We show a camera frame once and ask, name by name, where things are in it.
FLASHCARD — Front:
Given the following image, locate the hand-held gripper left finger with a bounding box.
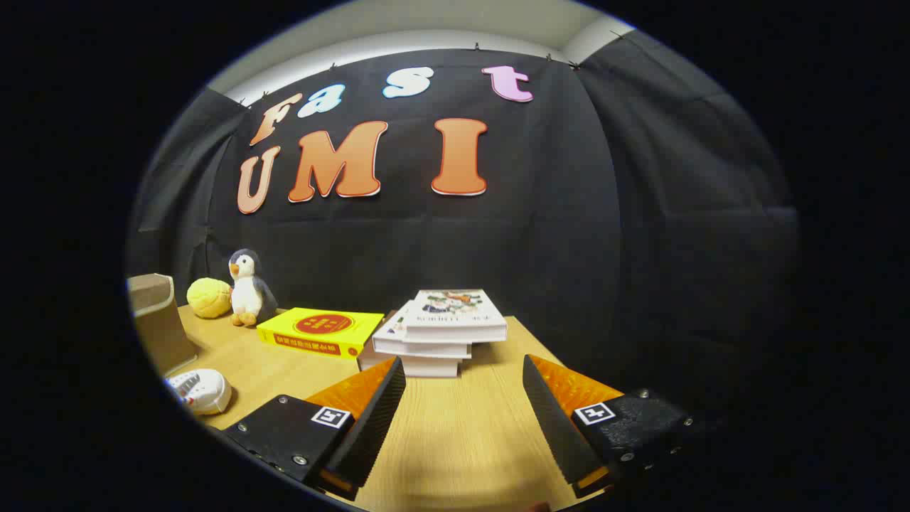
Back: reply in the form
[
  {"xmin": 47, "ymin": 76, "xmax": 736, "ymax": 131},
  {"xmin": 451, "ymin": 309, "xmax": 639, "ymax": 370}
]
[{"xmin": 222, "ymin": 356, "xmax": 407, "ymax": 502}]

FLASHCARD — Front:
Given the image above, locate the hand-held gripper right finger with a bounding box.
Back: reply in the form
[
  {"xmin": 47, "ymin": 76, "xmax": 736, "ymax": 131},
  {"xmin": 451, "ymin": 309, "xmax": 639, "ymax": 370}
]
[{"xmin": 523, "ymin": 354, "xmax": 694, "ymax": 498}]

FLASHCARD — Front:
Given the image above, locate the white canvas shoe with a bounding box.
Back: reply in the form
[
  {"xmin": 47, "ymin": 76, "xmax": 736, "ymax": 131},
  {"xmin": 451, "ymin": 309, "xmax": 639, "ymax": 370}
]
[{"xmin": 165, "ymin": 368, "xmax": 232, "ymax": 416}]

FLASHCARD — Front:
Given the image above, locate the brown fabric storage box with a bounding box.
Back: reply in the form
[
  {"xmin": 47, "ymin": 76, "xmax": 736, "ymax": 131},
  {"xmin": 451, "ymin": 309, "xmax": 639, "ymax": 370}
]
[{"xmin": 128, "ymin": 274, "xmax": 200, "ymax": 378}]

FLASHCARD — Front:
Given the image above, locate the brown cover book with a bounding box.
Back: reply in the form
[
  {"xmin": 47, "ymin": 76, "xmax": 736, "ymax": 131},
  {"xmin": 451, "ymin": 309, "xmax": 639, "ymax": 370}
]
[{"xmin": 357, "ymin": 309, "xmax": 461, "ymax": 378}]

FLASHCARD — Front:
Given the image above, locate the white book green print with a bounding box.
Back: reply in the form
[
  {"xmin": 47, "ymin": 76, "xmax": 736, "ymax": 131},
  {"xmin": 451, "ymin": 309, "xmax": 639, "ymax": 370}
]
[{"xmin": 372, "ymin": 300, "xmax": 473, "ymax": 360}]

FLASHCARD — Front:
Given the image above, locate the yellow book red label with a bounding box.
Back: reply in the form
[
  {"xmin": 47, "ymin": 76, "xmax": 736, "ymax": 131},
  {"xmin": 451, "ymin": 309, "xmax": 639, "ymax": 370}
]
[{"xmin": 256, "ymin": 307, "xmax": 385, "ymax": 360}]

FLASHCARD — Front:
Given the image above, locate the white book floral cover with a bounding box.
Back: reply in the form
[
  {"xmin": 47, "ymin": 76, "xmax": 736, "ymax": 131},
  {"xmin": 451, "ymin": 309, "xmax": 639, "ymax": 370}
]
[{"xmin": 403, "ymin": 289, "xmax": 508, "ymax": 344}]

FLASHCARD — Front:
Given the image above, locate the penguin plush toy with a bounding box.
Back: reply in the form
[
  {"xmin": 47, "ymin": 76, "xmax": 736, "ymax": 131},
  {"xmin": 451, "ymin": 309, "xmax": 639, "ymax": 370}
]
[{"xmin": 227, "ymin": 248, "xmax": 278, "ymax": 328}]

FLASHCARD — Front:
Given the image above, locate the black backdrop cloth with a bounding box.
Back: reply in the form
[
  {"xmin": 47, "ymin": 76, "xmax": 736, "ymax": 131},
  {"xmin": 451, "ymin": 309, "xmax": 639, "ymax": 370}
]
[{"xmin": 127, "ymin": 32, "xmax": 801, "ymax": 406}]

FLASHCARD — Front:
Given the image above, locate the yellow plush ball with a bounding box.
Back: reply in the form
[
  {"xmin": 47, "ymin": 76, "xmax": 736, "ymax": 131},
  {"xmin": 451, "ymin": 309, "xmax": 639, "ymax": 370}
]
[{"xmin": 186, "ymin": 277, "xmax": 233, "ymax": 319}]

